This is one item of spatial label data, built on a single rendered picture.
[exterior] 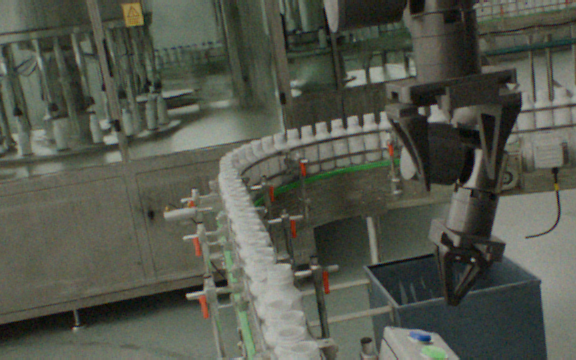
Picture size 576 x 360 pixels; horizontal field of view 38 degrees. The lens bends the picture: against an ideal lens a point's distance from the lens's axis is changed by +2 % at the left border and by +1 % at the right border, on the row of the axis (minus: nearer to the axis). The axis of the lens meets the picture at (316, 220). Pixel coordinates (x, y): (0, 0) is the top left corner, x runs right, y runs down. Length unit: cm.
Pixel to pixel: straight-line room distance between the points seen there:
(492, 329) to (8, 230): 340
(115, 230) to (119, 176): 30
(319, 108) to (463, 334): 493
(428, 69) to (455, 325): 110
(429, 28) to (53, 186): 405
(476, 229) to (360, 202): 198
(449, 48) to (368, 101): 595
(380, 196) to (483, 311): 129
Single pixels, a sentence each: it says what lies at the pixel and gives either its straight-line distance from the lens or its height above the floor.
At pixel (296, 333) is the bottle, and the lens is 112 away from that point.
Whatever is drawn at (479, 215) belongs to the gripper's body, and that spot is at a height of 129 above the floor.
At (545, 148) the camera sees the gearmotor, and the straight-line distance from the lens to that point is 284.
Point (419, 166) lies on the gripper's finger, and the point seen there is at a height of 142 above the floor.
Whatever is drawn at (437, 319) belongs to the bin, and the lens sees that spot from 176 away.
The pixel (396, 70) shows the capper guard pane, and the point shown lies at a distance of 674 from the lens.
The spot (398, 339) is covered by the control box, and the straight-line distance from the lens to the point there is 114.
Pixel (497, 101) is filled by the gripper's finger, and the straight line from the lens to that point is 76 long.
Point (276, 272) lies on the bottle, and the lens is 124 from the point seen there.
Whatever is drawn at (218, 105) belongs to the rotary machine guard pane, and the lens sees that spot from 463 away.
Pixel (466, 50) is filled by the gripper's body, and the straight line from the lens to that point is 74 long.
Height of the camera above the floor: 157
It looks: 14 degrees down
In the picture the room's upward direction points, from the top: 9 degrees counter-clockwise
